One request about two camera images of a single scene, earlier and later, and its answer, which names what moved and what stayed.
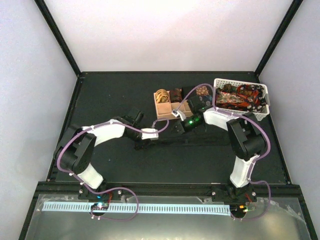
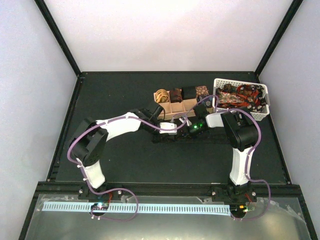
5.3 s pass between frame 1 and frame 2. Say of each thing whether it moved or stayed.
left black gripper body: moved
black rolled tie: stayed
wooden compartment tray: stayed
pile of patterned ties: stayed
